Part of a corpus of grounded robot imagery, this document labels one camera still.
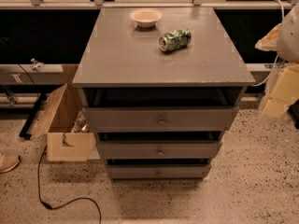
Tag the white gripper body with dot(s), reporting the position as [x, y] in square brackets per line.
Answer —
[290, 37]

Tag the grey top drawer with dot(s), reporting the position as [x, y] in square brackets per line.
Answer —
[134, 120]

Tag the open cardboard box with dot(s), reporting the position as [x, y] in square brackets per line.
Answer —
[57, 120]

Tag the grey bottom drawer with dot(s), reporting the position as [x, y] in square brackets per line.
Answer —
[153, 172]

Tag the grey drawer cabinet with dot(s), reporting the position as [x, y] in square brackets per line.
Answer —
[124, 67]

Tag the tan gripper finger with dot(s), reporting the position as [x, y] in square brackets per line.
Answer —
[270, 41]
[274, 109]

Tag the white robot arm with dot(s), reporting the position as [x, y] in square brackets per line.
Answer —
[288, 48]

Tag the black metal leg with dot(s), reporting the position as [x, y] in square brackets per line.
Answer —
[24, 131]

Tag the beige shoe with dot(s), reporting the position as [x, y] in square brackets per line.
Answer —
[8, 162]

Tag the grey middle drawer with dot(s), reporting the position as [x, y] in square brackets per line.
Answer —
[158, 150]

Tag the white bowl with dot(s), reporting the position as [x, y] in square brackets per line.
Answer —
[145, 17]

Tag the crushed green soda can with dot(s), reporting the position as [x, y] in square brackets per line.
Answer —
[175, 40]

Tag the grey drawer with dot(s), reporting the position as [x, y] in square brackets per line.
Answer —
[134, 120]
[153, 172]
[158, 150]

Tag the small clear object on ledge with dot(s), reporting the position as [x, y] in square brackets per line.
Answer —
[36, 65]

